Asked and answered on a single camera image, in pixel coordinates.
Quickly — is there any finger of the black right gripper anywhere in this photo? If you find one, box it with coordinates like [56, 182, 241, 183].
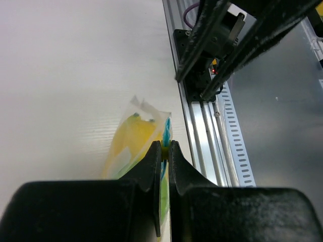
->
[175, 1, 230, 82]
[200, 0, 321, 100]

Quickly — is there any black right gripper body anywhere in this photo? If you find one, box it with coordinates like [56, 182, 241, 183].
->
[196, 5, 246, 60]

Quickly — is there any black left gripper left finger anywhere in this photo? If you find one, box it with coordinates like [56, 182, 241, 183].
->
[1, 141, 162, 241]

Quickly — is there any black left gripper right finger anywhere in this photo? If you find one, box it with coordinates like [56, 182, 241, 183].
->
[169, 141, 322, 241]

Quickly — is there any green fake fruit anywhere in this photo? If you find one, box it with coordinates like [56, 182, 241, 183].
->
[106, 160, 169, 224]

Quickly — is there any yellow fake banana bunch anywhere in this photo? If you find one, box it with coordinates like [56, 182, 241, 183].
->
[102, 113, 163, 179]

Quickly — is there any clear zip top bag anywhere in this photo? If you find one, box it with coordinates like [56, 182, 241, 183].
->
[103, 97, 172, 241]

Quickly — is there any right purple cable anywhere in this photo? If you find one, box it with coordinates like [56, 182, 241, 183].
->
[183, 2, 201, 27]

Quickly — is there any white slotted cable duct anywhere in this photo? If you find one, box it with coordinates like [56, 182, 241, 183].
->
[217, 83, 256, 188]

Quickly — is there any aluminium mounting rail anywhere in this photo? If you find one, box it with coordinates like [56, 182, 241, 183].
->
[161, 0, 238, 187]

